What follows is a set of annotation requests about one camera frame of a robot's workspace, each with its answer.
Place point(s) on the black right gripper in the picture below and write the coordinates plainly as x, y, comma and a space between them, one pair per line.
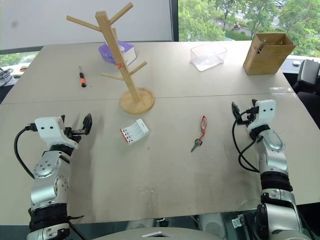
246, 117

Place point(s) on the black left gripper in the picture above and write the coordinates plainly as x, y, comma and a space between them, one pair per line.
75, 132

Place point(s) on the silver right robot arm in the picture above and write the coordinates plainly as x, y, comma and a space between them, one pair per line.
273, 150

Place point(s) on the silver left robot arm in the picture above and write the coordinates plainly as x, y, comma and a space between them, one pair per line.
47, 167

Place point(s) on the black orange screwdriver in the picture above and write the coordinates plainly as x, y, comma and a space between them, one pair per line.
82, 80

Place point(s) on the open cardboard box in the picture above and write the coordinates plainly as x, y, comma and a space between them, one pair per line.
265, 60

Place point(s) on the white battery charger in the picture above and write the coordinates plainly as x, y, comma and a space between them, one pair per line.
137, 130

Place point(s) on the small white device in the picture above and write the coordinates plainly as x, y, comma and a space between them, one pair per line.
296, 63

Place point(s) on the clear plastic container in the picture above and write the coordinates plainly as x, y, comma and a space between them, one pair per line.
200, 53

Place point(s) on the small red elastic band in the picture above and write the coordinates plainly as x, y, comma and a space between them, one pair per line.
120, 65

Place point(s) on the black office chair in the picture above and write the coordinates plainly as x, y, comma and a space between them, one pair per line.
308, 72

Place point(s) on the white flat desk device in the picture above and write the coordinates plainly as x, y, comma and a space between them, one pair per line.
18, 71

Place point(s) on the wooden branch hanger stand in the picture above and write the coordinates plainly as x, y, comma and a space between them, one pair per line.
110, 42

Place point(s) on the purple tissue box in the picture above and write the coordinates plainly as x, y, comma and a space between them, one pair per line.
130, 53

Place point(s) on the grey whiteboard panel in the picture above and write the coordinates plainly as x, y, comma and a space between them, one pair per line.
75, 17

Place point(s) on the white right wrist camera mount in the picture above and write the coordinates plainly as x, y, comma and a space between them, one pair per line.
265, 112

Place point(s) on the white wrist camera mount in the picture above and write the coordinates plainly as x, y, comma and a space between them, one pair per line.
265, 112
53, 130

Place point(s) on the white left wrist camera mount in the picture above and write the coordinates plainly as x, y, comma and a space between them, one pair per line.
53, 130

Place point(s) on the metal table bracket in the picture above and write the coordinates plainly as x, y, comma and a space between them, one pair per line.
237, 222

